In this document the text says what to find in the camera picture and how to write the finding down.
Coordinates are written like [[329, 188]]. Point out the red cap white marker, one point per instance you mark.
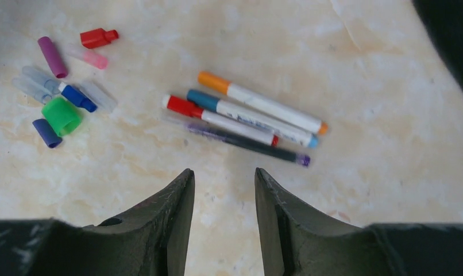
[[191, 110]]

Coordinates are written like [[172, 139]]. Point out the pink clear pen cap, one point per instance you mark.
[[86, 55]]

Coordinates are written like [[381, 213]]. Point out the black cream flower blanket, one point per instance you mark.
[[443, 22]]

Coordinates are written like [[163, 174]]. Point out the magenta pen cap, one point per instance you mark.
[[53, 57]]

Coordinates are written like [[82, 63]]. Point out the red pen cap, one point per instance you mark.
[[98, 37]]

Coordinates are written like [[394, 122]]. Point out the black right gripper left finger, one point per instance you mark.
[[150, 238]]

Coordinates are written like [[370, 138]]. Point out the green cap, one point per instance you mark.
[[61, 115]]

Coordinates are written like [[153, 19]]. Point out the dark purple gel pen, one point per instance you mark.
[[212, 132]]

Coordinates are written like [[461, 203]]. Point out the teal cap white marker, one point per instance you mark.
[[253, 118]]

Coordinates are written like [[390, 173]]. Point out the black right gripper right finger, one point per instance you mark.
[[297, 239]]

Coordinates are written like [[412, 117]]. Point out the blue pen cap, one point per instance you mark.
[[76, 97]]

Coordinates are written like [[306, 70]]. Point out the orange cap marker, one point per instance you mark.
[[263, 103]]

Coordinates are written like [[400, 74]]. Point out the purple cap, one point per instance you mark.
[[46, 132]]

